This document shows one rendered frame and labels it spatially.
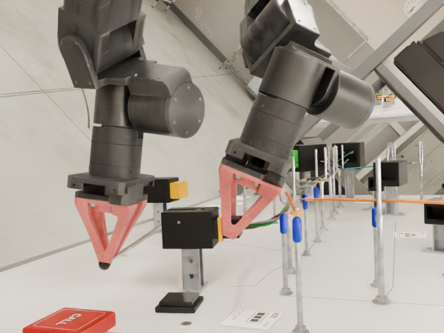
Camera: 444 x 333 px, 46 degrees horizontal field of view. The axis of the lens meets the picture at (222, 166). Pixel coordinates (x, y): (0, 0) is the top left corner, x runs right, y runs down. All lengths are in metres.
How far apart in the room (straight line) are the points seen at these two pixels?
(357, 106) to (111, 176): 0.27
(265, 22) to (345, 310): 0.31
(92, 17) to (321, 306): 0.35
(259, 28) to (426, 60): 1.03
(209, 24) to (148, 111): 7.91
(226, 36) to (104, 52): 7.82
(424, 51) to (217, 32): 6.93
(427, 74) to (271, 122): 1.08
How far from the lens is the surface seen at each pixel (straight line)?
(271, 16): 0.58
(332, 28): 8.15
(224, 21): 8.37
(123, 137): 0.57
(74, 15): 0.54
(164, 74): 0.53
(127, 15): 0.54
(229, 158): 0.54
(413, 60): 1.58
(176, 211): 0.57
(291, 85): 0.53
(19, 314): 0.58
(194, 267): 0.58
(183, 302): 0.52
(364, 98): 0.59
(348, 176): 1.36
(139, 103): 0.54
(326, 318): 0.50
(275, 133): 0.53
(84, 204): 0.59
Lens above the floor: 1.38
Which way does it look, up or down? 17 degrees down
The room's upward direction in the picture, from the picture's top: 46 degrees clockwise
